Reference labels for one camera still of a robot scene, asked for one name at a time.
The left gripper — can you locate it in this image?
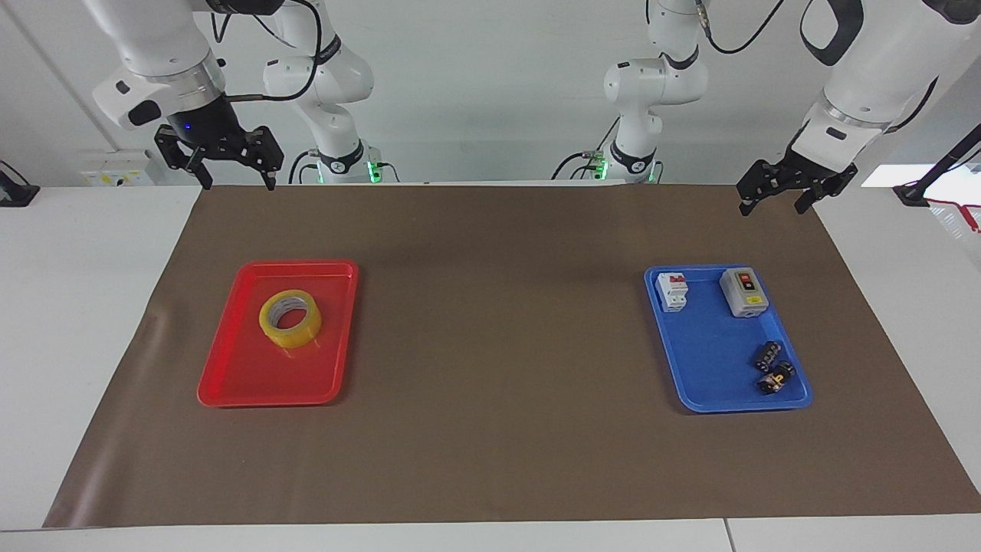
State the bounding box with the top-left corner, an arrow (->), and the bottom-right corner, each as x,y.
737,146 -> 859,217

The black stand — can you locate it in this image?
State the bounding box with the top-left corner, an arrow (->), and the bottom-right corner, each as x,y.
892,122 -> 981,207
0,160 -> 41,209

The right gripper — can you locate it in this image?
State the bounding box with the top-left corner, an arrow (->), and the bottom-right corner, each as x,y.
154,94 -> 287,193

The grey switch box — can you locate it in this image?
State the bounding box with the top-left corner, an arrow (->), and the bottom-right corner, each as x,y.
718,267 -> 770,319

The red cable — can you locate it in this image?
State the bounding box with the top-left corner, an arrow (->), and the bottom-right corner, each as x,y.
926,197 -> 981,232

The yellow tape roll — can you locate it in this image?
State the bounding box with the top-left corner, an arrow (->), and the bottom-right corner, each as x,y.
258,289 -> 323,350

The black cable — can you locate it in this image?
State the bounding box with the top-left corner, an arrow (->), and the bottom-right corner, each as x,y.
696,0 -> 788,55
212,0 -> 323,103
288,148 -> 321,186
551,115 -> 623,182

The red plastic tray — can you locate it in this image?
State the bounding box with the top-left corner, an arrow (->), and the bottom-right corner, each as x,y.
196,259 -> 360,409

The black and yellow connector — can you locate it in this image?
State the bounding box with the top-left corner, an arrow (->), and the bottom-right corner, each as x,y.
756,361 -> 796,396

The white circuit breaker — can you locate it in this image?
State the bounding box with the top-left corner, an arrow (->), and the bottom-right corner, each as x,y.
656,272 -> 690,314

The blue plastic tray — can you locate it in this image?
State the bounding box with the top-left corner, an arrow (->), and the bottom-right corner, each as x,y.
643,264 -> 814,414

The white wall socket box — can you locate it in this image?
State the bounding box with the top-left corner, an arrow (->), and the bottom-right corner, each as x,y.
80,150 -> 156,188

